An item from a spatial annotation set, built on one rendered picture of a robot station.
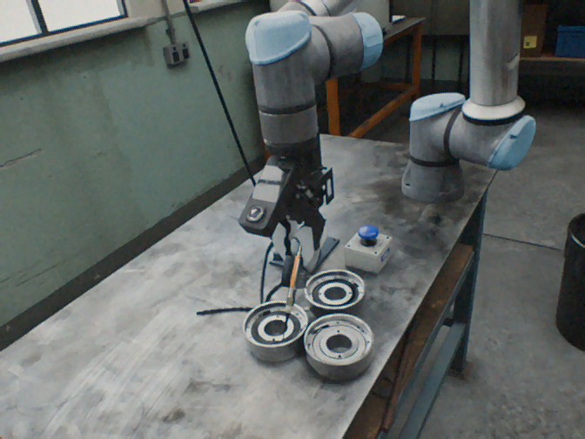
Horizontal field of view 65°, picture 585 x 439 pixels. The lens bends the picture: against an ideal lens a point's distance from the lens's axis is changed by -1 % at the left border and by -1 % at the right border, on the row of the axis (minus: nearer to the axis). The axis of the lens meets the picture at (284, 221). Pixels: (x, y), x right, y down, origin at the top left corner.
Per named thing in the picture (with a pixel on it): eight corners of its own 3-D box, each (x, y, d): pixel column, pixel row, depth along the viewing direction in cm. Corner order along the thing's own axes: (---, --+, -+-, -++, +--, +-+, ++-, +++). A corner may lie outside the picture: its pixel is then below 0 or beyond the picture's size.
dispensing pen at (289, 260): (267, 340, 71) (289, 232, 70) (281, 335, 74) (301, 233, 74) (279, 344, 69) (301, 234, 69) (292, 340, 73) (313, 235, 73)
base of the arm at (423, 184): (413, 172, 124) (414, 137, 119) (472, 180, 116) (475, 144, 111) (392, 196, 113) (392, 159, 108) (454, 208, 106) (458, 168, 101)
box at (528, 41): (551, 58, 336) (560, 3, 316) (480, 58, 358) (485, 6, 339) (553, 47, 365) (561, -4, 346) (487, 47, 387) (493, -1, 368)
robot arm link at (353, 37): (330, 8, 69) (272, 21, 63) (388, 10, 61) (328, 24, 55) (333, 62, 73) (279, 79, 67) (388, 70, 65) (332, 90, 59)
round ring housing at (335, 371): (388, 364, 69) (388, 345, 67) (328, 395, 66) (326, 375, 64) (349, 323, 78) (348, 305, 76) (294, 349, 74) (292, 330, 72)
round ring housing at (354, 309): (346, 280, 88) (345, 262, 86) (378, 312, 79) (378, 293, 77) (296, 300, 85) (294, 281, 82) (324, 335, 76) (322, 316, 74)
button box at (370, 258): (378, 275, 88) (378, 253, 85) (345, 266, 92) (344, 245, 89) (394, 253, 94) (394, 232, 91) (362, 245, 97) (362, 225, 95)
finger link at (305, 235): (339, 257, 74) (329, 205, 69) (321, 279, 69) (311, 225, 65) (321, 254, 75) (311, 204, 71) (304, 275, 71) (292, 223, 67)
